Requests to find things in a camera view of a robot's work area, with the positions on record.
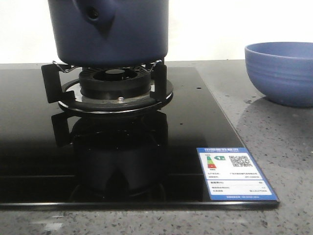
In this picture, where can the black right pot support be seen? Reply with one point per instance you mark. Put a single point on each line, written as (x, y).
(70, 98)

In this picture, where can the dark blue cooking pot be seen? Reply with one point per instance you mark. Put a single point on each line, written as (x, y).
(110, 33)

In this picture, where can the black right gas burner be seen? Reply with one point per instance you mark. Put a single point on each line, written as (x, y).
(114, 83)

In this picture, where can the blue energy label sticker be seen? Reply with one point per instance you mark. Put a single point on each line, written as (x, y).
(232, 174)

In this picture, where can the black glass gas stove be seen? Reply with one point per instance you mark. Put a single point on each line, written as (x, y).
(50, 158)

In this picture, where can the light blue ceramic bowl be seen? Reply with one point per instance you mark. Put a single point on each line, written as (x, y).
(282, 71)

